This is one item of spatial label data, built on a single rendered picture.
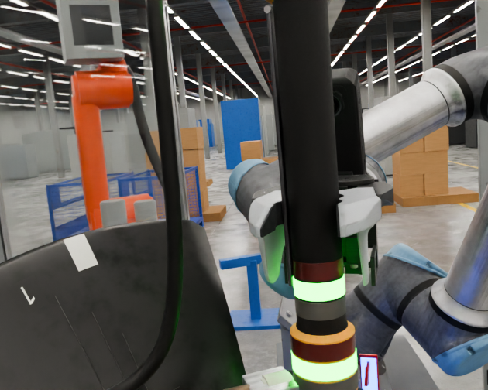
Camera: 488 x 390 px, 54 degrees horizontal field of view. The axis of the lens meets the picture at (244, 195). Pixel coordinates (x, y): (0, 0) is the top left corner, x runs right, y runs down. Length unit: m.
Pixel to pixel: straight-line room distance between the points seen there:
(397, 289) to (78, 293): 0.68
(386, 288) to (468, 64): 0.43
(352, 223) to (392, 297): 0.70
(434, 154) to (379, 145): 7.79
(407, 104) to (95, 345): 0.54
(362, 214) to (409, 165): 8.10
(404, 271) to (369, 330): 0.13
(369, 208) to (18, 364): 0.26
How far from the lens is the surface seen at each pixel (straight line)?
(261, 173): 0.67
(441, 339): 0.91
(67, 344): 0.38
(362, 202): 0.30
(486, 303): 0.88
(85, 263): 0.41
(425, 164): 8.47
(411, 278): 0.96
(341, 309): 0.33
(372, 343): 1.00
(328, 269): 0.31
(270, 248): 0.33
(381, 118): 0.72
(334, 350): 0.32
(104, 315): 0.39
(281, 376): 0.34
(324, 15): 0.31
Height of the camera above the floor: 1.52
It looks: 8 degrees down
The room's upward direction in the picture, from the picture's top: 5 degrees counter-clockwise
